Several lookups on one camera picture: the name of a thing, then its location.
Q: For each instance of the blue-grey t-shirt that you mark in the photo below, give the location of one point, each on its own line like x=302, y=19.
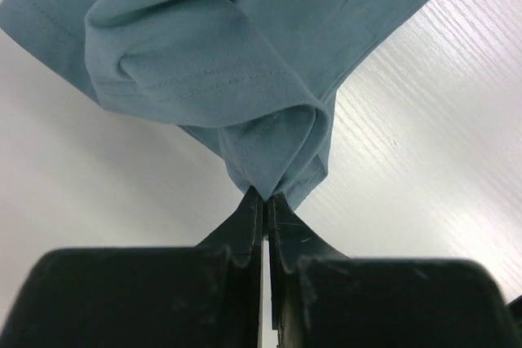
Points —
x=253, y=80

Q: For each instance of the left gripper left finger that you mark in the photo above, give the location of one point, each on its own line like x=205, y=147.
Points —
x=208, y=295

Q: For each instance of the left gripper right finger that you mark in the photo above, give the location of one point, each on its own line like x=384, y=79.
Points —
x=322, y=298

